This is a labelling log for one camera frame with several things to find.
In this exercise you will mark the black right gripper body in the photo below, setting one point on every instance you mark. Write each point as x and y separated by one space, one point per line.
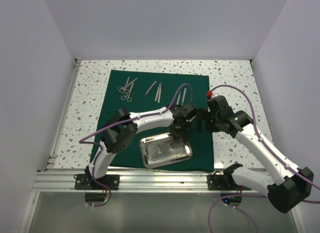
211 121

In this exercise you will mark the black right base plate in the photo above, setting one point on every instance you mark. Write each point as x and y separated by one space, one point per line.
220 182

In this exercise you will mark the green surgical cloth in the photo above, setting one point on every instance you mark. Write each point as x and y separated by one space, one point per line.
201 143

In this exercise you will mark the steel tweezers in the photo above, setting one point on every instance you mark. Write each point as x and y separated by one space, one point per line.
150 88
158 93

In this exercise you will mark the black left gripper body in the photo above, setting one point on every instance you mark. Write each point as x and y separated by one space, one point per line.
179 132

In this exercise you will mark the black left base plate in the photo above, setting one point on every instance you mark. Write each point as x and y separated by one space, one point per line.
97 183

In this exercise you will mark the steel scalpel handle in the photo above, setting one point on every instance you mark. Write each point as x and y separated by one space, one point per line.
183 96
178 98

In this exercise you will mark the stainless steel instrument tray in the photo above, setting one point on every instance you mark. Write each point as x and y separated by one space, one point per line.
164 149

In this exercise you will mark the steel forceps with ring handles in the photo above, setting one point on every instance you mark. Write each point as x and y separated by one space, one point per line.
129 84

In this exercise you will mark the aluminium front rail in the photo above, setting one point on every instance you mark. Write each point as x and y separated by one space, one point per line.
129 180

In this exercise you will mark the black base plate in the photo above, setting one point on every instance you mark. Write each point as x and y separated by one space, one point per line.
97 183
220 182

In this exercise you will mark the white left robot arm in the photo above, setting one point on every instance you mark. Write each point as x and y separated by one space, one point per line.
123 126

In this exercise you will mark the steel scissors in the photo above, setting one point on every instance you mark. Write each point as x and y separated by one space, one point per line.
127 96

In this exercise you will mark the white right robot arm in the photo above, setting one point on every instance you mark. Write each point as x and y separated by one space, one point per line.
285 184

